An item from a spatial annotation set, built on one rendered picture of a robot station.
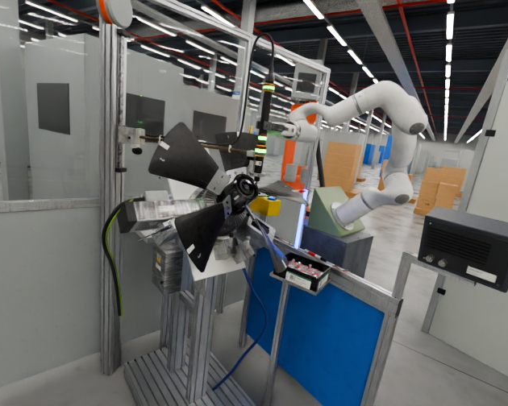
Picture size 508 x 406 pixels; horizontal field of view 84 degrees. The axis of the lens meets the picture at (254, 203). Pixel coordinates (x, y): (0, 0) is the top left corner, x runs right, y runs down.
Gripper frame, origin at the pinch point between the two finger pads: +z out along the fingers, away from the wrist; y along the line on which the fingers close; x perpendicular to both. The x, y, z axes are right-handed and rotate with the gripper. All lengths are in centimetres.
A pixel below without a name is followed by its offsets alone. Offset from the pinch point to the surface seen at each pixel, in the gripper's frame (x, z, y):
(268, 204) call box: -41, -32, 21
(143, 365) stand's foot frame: -139, 27, 44
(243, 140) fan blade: -7.2, -3.0, 15.5
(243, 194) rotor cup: -27.1, 11.5, -6.7
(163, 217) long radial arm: -38, 38, 6
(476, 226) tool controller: -23, -30, -72
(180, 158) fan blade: -16.4, 31.3, 8.8
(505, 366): -139, -180, -89
